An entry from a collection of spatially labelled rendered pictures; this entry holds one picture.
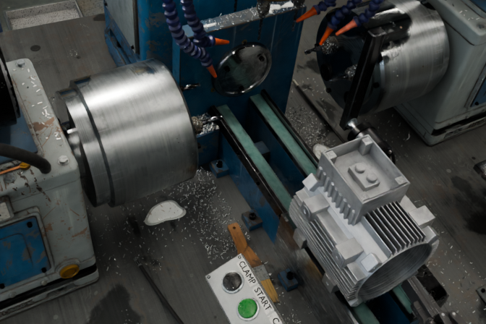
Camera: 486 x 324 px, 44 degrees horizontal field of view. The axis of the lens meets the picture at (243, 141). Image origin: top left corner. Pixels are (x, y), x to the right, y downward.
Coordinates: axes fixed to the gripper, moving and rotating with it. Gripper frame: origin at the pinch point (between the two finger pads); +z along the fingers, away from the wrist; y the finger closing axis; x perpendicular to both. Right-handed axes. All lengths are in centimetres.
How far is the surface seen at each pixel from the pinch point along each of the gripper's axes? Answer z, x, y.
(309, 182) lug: 25.4, -2.1, 6.9
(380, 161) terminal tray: 22.3, -6.8, -4.7
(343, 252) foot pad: 11.4, -3.2, 9.0
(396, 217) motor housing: 12.2, -6.6, -1.0
